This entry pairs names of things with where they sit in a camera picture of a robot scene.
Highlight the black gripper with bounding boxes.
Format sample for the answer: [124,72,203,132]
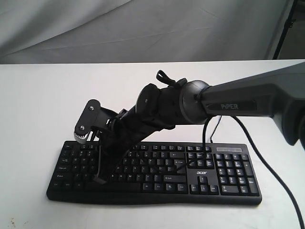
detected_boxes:
[93,108,175,184]

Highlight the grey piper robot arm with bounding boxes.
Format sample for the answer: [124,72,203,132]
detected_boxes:
[95,63,305,184]

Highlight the black acer keyboard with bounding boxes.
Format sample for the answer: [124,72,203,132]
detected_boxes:
[46,141,262,205]

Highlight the grey backdrop cloth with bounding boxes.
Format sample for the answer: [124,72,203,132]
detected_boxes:
[0,0,293,64]

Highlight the black stand pole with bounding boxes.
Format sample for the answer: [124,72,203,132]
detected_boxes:
[272,0,298,60]

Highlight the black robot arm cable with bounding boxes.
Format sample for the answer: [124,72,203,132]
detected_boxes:
[142,115,301,229]

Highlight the black usb cable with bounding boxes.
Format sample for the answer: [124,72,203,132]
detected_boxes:
[209,116,224,144]

